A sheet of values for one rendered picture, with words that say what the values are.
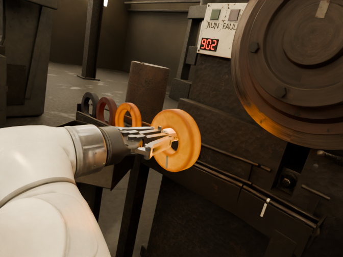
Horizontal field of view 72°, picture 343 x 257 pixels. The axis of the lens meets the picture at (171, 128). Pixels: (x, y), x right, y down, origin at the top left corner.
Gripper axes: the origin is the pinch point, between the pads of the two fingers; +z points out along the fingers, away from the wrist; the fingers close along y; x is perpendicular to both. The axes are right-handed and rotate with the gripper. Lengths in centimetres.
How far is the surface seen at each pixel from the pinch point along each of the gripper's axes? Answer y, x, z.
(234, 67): -0.7, 17.7, 21.2
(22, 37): -268, 7, 33
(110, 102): -66, -10, 22
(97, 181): -22.2, -23.4, -7.0
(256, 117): 10.1, 5.9, 20.5
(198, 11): -386, 120, 440
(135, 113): -46, -10, 22
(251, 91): 7.4, 12.4, 19.1
